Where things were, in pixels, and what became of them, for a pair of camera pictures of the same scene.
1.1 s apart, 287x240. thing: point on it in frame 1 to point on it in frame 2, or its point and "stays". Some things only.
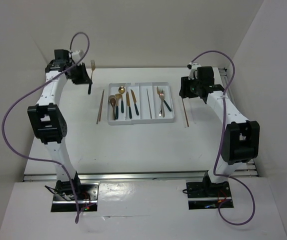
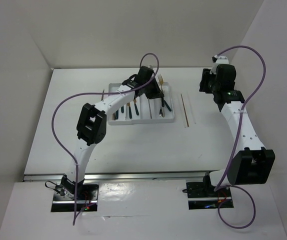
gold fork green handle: (164, 102) stays
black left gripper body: (78, 74) to (151, 90)
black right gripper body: (190, 88) to (208, 84)
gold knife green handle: (134, 99) stays
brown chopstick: (185, 112) stays
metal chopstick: (149, 104) stays
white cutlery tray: (139, 102) stays
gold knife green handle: (128, 100) stays
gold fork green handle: (93, 66) to (161, 80)
